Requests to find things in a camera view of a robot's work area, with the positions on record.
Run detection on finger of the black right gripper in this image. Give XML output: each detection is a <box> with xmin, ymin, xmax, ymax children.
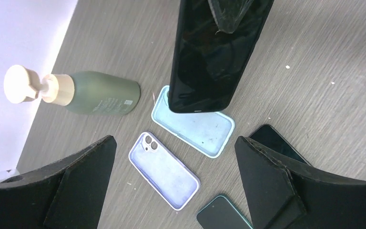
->
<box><xmin>208</xmin><ymin>0</ymin><xmax>253</xmax><ymax>34</ymax></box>

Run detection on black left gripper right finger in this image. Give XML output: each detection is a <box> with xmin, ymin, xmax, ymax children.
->
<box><xmin>234</xmin><ymin>136</ymin><xmax>366</xmax><ymax>229</ymax></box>

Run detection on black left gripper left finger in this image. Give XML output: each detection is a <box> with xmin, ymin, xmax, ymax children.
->
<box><xmin>0</xmin><ymin>135</ymin><xmax>117</xmax><ymax>229</ymax></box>

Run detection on bare black phone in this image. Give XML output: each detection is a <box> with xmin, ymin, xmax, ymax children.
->
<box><xmin>196</xmin><ymin>194</ymin><xmax>252</xmax><ymax>229</ymax></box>
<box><xmin>249</xmin><ymin>124</ymin><xmax>311</xmax><ymax>166</ymax></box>

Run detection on green soap pump bottle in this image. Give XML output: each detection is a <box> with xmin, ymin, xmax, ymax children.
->
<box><xmin>3</xmin><ymin>65</ymin><xmax>141</xmax><ymax>116</ymax></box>

